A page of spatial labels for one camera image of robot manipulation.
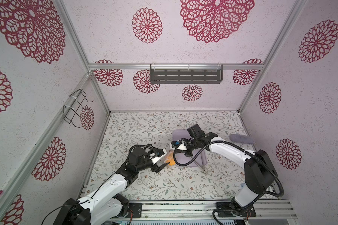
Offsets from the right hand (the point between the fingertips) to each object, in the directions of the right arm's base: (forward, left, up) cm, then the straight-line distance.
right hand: (175, 148), depth 84 cm
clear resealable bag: (-10, +3, +12) cm, 16 cm away
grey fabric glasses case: (+15, -47, -11) cm, 51 cm away
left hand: (-6, +6, +1) cm, 9 cm away
